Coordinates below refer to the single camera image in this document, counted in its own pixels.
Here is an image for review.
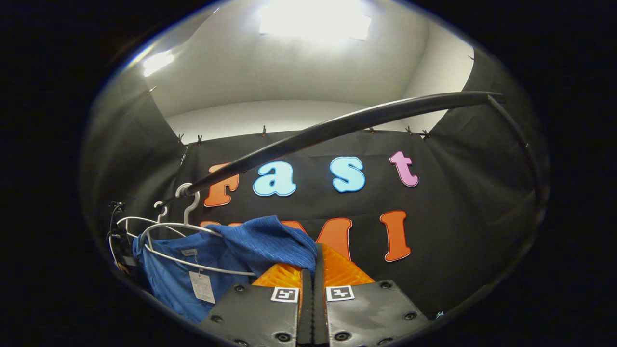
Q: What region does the black backdrop cloth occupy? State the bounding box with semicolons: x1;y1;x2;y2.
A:
82;48;550;319

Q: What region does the blue corduroy jacket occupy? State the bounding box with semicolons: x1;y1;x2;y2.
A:
132;215;319;324

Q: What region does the white wire clothes hanger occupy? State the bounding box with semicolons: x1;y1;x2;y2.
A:
140;183;257;278
108;201;188;270

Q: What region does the large ceiling light panel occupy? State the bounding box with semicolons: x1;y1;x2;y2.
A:
259;0;373;43

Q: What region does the black metal clothes rack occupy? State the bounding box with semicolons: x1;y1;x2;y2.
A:
161;91;544;209

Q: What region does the small ceiling light panel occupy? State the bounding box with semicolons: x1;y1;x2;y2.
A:
141;48;175;78

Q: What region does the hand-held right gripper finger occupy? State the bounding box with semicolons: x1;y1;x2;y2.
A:
313;242;430;347
199;263;315;347

